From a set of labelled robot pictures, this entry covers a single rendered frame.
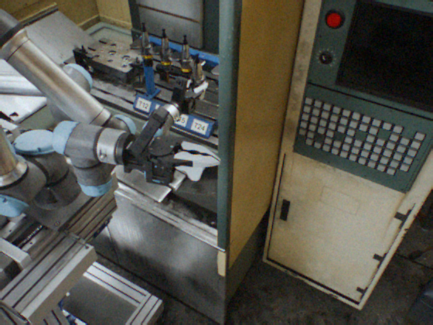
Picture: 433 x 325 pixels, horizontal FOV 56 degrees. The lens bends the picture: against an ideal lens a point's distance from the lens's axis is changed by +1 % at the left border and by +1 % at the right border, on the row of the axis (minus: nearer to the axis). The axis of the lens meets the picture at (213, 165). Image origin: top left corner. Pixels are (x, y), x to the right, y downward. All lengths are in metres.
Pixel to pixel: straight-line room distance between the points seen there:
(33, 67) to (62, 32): 2.17
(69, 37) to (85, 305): 1.84
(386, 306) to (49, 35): 2.74
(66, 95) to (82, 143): 0.17
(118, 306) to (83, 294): 0.20
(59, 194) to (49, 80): 0.43
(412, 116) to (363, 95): 0.16
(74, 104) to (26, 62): 0.13
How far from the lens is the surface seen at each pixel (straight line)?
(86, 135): 0.88
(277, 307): 2.40
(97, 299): 2.24
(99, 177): 0.96
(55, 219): 1.32
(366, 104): 1.43
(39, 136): 1.25
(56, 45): 3.09
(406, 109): 1.41
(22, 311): 1.30
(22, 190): 1.16
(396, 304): 2.59
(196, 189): 1.88
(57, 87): 1.01
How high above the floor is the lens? 2.15
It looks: 45 degrees down
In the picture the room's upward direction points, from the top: straight up
